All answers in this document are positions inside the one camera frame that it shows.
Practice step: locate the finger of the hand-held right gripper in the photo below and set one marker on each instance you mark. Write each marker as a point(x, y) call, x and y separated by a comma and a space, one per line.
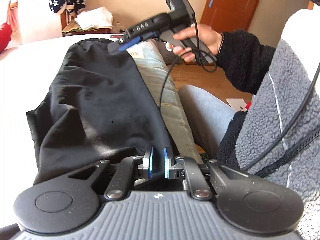
point(152, 35)
point(125, 45)

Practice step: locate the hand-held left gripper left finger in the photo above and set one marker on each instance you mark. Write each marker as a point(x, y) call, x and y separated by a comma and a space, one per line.
point(151, 162)

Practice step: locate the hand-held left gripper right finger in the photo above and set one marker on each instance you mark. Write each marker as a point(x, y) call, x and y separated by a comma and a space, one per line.
point(166, 165)

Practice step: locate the person's right forearm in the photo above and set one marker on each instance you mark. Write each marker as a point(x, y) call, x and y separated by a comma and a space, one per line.
point(242, 57)

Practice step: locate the person's right hand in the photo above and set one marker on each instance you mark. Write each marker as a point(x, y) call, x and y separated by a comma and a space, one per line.
point(207, 37)

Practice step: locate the white cloth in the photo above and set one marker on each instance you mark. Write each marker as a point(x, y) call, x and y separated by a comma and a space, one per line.
point(95, 18)

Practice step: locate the wooden chair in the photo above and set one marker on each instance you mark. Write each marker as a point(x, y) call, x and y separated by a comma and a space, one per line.
point(67, 27)

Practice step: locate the person's grey trouser leg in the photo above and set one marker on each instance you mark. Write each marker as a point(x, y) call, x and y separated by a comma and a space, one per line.
point(207, 115)

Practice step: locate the wooden door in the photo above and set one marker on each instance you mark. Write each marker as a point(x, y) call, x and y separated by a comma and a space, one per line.
point(232, 5)

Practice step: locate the person's grey fleece jacket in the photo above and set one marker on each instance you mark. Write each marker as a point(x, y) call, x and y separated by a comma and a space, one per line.
point(275, 130)

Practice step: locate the red quilt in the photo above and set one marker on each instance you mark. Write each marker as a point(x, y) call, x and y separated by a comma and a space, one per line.
point(5, 37)

